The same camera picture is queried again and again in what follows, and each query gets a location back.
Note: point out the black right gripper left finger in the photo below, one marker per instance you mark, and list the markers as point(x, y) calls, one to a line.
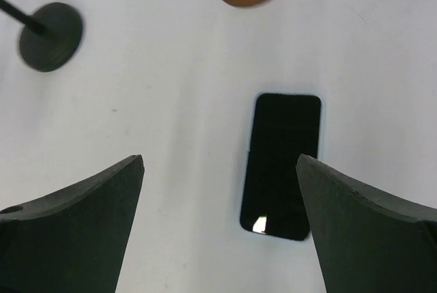
point(74, 239)

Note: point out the light blue cased phone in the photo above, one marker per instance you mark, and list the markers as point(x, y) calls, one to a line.
point(284, 127)

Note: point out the black clamp phone stand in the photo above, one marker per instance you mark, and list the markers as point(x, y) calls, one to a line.
point(50, 36)

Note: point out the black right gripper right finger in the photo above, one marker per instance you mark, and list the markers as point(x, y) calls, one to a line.
point(367, 240)

